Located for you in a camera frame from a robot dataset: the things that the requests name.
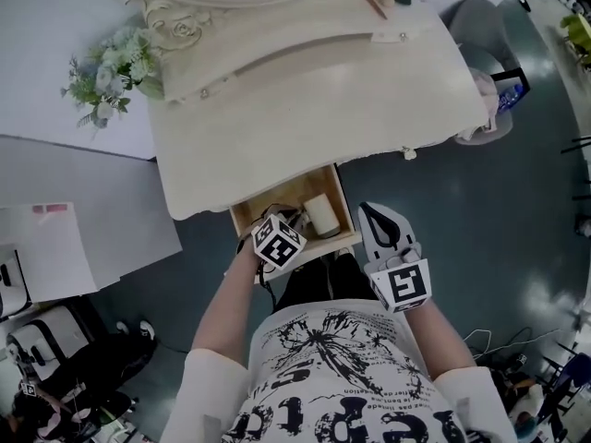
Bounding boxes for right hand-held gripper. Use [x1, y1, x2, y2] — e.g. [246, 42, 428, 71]
[357, 201, 433, 315]

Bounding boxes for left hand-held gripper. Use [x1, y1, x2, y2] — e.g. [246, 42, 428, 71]
[250, 204, 309, 272]

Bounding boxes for wooden drawer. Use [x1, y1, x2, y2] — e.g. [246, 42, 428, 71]
[229, 163, 364, 258]

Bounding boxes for person's left forearm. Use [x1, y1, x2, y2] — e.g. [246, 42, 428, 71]
[189, 240, 278, 364]

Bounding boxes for person's right forearm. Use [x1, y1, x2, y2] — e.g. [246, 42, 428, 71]
[404, 298, 477, 380]

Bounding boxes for black trousers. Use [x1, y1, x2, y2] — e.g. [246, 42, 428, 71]
[271, 250, 380, 314]

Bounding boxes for cream dressing table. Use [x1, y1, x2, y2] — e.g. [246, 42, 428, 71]
[103, 0, 493, 222]

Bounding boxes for white printed t-shirt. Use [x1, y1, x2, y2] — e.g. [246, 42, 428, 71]
[159, 300, 519, 443]

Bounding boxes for white shoes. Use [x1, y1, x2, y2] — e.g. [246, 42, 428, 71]
[115, 318, 157, 341]

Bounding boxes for pink cloth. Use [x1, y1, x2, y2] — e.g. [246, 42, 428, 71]
[469, 68, 502, 115]

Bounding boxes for blue bottle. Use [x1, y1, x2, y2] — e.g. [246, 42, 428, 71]
[497, 84, 525, 113]

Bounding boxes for grey panel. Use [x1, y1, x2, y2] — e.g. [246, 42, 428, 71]
[0, 134, 184, 294]

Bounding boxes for grey chair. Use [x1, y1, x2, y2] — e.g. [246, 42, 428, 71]
[439, 0, 528, 146]

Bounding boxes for blue chair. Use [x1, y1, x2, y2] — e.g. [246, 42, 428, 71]
[542, 341, 591, 417]

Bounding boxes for pale flower bouquet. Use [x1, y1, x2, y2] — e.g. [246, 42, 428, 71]
[59, 25, 165, 129]

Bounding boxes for white machine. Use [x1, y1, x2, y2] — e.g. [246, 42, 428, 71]
[5, 303, 96, 382]

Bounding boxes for black cable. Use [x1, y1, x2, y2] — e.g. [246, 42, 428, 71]
[235, 240, 279, 311]

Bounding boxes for white floor cables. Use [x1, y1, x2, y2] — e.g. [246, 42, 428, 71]
[461, 326, 562, 357]

